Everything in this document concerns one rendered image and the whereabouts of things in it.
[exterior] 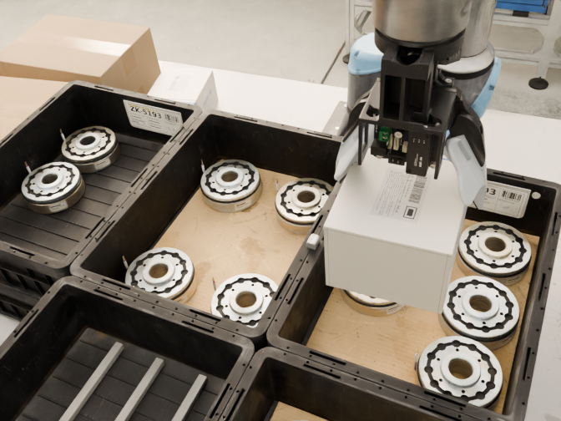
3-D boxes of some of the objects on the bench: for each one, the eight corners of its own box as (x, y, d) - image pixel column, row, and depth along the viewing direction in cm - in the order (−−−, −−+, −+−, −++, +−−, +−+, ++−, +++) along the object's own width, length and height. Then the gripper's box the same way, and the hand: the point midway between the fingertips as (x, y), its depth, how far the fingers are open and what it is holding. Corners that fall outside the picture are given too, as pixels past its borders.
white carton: (192, 154, 136) (184, 120, 130) (142, 149, 138) (133, 117, 132) (218, 101, 149) (212, 68, 143) (172, 98, 152) (164, 66, 146)
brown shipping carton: (164, 83, 157) (149, 26, 146) (119, 135, 143) (99, 76, 131) (67, 68, 166) (47, 13, 155) (16, 116, 152) (-11, 59, 140)
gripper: (283, 43, 48) (298, 216, 63) (543, 76, 42) (495, 261, 57) (317, -8, 54) (324, 163, 68) (553, 16, 48) (507, 198, 62)
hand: (408, 189), depth 64 cm, fingers closed on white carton, 14 cm apart
